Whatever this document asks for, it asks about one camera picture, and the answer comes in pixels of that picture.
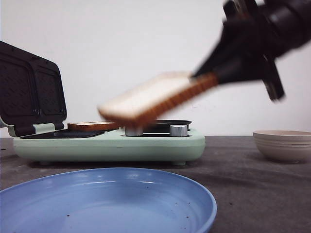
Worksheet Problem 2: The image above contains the silver control knob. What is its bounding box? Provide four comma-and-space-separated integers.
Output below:
170, 125, 188, 137
125, 127, 143, 137

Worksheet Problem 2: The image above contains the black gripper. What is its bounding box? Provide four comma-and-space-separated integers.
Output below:
192, 0, 311, 101

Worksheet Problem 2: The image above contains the black round frying pan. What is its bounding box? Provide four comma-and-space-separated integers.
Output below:
143, 119, 192, 133

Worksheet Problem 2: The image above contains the left silver control knob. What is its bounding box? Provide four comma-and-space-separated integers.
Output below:
125, 127, 143, 137

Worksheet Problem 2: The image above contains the mint green breakfast maker base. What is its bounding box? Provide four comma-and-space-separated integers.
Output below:
13, 129, 205, 165

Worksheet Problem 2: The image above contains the white bread slice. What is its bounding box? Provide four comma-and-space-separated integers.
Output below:
98, 71, 218, 128
68, 121, 120, 132

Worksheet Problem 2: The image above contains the blue round plate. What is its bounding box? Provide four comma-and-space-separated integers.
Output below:
0, 168, 217, 233

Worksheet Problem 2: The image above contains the right silver control knob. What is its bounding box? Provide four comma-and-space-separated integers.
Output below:
170, 125, 188, 137

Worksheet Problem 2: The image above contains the breakfast maker hinged lid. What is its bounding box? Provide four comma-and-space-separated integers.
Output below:
0, 42, 67, 137

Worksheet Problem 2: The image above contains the beige ribbed bowl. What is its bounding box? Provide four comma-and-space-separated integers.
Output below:
253, 130, 311, 163

